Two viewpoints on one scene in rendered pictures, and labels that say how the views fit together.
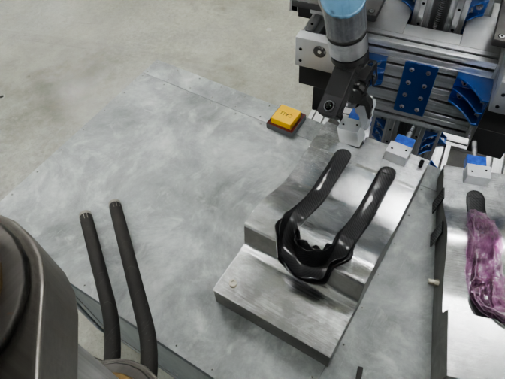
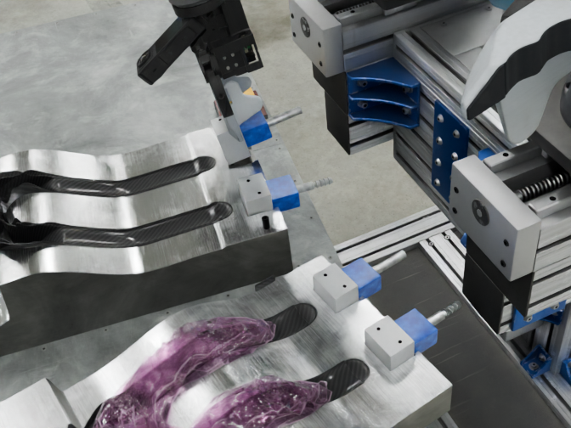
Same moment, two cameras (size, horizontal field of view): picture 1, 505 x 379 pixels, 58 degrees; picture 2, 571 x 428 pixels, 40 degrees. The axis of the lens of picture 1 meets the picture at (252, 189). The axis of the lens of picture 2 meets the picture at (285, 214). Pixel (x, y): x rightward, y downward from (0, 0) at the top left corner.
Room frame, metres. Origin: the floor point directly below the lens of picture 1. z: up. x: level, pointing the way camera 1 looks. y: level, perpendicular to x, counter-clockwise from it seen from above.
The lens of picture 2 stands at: (0.08, -0.91, 1.64)
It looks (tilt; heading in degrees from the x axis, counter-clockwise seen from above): 44 degrees down; 42
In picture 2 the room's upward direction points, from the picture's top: 8 degrees counter-clockwise
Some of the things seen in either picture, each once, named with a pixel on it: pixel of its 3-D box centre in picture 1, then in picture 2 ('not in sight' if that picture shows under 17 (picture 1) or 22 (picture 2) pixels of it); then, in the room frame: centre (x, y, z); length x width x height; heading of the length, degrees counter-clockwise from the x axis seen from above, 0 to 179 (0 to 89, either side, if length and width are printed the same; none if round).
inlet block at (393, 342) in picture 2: not in sight; (419, 329); (0.61, -0.63, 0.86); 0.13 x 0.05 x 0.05; 161
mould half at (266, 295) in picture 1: (328, 222); (98, 225); (0.51, -0.15, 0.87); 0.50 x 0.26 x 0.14; 143
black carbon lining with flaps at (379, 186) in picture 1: (337, 207); (100, 203); (0.52, -0.17, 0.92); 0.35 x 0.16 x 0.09; 143
